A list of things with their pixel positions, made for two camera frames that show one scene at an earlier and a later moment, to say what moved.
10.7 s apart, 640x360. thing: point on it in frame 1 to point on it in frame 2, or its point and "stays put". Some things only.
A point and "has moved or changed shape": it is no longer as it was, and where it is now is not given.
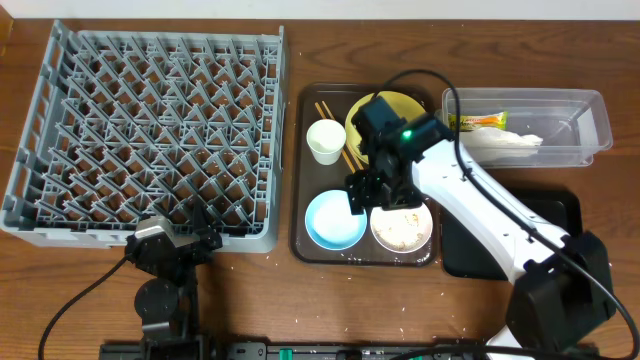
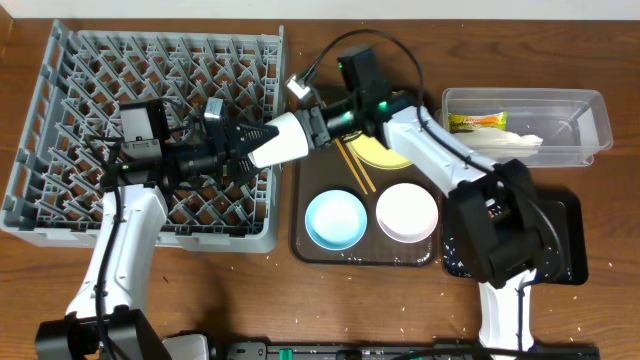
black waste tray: (468, 254) stays put
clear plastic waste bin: (526, 127) stays put
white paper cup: (326, 140) to (290, 143)
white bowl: (402, 230) has moved or changed shape
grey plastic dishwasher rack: (123, 127) stays put
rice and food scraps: (399, 230) to (458, 262)
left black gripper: (185, 242) to (226, 148)
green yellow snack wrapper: (473, 122) stays put
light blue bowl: (330, 223) stays put
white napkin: (493, 143) stays put
